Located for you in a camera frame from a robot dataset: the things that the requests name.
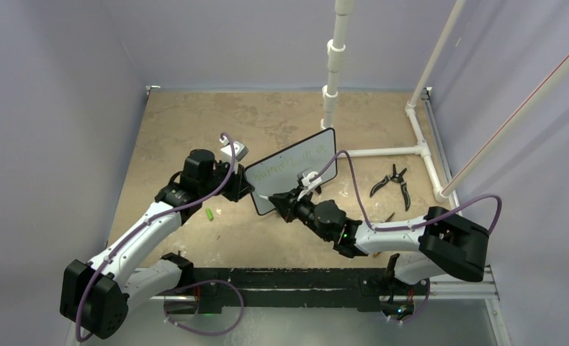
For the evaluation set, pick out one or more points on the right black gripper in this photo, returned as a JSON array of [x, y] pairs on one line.
[[287, 203]]

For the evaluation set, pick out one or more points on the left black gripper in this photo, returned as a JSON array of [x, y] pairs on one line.
[[240, 186]]

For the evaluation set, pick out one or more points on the small black-framed whiteboard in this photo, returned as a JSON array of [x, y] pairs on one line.
[[278, 172]]

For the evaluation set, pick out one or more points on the green marker cap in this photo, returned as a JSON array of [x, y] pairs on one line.
[[209, 214]]

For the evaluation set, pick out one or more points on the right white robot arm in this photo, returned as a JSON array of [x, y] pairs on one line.
[[441, 242]]

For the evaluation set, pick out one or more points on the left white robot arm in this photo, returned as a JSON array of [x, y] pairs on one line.
[[98, 294]]

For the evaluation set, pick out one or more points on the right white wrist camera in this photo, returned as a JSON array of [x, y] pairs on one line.
[[308, 182]]

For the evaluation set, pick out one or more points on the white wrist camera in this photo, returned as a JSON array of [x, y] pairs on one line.
[[235, 150], [308, 182]]

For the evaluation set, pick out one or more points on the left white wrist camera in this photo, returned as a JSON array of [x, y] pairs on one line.
[[235, 150]]

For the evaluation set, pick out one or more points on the white PVC pipe frame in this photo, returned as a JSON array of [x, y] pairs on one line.
[[335, 52]]

